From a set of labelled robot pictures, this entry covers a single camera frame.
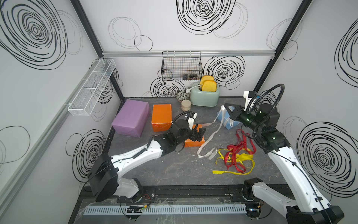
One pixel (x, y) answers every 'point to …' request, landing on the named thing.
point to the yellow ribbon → (239, 157)
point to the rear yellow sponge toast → (205, 78)
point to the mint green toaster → (200, 98)
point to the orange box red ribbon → (161, 117)
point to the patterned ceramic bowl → (181, 95)
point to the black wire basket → (182, 66)
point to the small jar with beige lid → (186, 105)
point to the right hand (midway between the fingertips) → (226, 105)
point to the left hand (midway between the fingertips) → (200, 127)
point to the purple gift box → (131, 119)
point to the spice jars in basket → (191, 76)
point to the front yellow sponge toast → (209, 86)
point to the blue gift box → (228, 122)
